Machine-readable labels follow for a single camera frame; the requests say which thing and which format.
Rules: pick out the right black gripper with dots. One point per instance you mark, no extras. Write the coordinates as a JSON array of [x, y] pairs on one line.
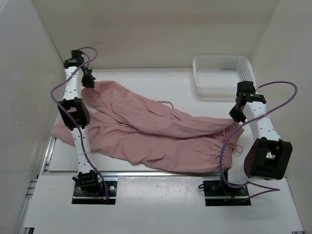
[[235, 116]]

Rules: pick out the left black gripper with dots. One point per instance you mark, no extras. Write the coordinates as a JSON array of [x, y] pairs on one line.
[[87, 83]]

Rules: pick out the pink trousers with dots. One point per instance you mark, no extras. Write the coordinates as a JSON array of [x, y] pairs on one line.
[[130, 127]]

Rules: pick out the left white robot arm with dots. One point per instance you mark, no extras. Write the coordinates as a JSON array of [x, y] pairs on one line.
[[76, 118]]

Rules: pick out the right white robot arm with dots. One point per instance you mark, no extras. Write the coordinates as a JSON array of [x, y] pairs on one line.
[[269, 155]]

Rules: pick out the white plastic mesh basket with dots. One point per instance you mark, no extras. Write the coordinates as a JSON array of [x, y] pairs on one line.
[[217, 76]]

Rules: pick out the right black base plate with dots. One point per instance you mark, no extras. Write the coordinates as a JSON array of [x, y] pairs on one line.
[[217, 193]]

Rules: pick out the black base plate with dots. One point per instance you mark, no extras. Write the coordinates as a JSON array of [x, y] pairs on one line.
[[102, 192], [217, 193]]

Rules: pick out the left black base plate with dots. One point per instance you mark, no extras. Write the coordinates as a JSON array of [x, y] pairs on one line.
[[102, 192]]

